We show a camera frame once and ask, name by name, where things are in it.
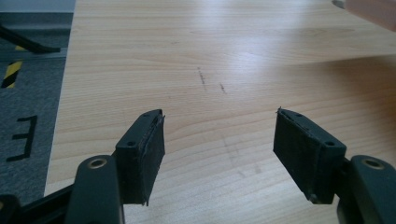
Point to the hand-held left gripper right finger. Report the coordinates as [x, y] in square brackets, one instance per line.
[306, 158]

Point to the orange-brown blurry block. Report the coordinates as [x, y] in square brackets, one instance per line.
[372, 11]

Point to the black stand leg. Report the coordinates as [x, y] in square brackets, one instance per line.
[28, 43]

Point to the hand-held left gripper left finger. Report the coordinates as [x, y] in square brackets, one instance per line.
[141, 161]

